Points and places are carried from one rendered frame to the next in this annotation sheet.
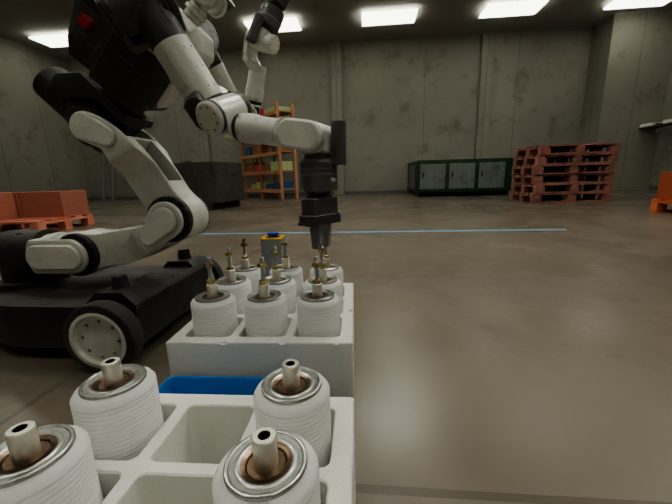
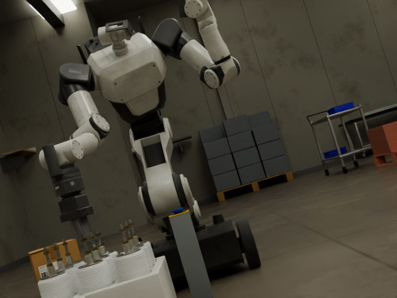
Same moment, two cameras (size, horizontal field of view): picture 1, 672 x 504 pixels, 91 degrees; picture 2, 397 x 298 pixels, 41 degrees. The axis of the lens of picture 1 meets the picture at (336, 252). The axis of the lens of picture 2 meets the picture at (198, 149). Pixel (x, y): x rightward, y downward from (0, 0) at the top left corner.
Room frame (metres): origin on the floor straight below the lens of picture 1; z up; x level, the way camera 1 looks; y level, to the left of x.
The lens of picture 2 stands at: (1.07, -1.59, 0.39)
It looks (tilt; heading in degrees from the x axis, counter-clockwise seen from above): 4 degrees up; 85
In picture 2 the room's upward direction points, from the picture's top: 17 degrees counter-clockwise
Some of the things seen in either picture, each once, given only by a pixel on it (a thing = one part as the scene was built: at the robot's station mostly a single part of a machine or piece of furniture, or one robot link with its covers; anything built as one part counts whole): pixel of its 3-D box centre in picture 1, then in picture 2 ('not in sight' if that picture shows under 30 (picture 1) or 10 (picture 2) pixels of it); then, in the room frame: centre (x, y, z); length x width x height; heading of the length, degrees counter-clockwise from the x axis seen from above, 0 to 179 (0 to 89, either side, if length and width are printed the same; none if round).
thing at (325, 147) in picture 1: (324, 148); (62, 162); (0.81, 0.02, 0.57); 0.11 x 0.11 x 0.11; 68
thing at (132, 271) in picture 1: (92, 275); (182, 234); (1.12, 0.85, 0.19); 0.64 x 0.52 x 0.33; 85
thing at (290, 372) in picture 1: (291, 375); not in sight; (0.37, 0.06, 0.26); 0.02 x 0.02 x 0.03
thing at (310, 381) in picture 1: (291, 384); not in sight; (0.37, 0.06, 0.25); 0.08 x 0.08 x 0.01
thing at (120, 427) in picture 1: (125, 440); not in sight; (0.39, 0.30, 0.16); 0.10 x 0.10 x 0.18
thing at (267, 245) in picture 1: (276, 281); (192, 258); (1.11, 0.21, 0.16); 0.07 x 0.07 x 0.31; 87
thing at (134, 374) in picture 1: (114, 381); not in sight; (0.39, 0.30, 0.25); 0.08 x 0.08 x 0.01
